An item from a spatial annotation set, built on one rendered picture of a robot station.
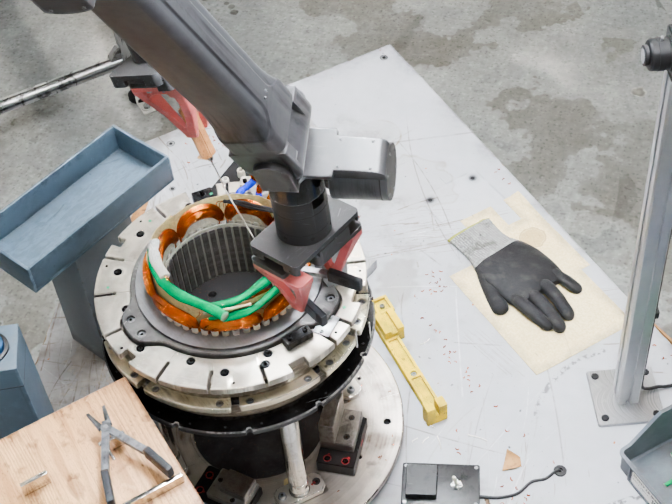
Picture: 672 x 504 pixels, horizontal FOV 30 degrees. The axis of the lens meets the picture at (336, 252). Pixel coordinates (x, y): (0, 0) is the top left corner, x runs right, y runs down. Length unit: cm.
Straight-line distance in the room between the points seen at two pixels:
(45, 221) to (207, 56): 74
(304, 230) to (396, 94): 93
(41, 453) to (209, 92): 53
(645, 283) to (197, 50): 74
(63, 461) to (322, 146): 46
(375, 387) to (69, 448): 49
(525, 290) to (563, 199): 126
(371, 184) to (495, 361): 63
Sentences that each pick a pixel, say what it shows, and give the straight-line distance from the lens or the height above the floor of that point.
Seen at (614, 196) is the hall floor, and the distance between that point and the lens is 309.
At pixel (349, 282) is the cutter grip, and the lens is 134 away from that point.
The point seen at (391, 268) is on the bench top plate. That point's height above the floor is 78.
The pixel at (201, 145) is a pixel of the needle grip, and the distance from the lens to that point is 131.
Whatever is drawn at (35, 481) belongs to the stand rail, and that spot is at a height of 108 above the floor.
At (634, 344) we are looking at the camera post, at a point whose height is 92.
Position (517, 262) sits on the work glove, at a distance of 186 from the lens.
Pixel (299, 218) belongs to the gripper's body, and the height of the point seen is 130.
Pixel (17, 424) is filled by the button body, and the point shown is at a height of 92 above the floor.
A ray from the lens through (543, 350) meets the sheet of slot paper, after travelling 178.
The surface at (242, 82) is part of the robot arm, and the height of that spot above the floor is 153.
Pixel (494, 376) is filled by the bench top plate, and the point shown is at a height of 78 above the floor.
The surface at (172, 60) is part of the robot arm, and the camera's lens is 99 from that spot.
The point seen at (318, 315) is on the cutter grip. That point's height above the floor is 118.
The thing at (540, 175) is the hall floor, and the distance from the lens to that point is 313.
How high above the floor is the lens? 220
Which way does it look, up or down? 48 degrees down
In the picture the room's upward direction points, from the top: 6 degrees counter-clockwise
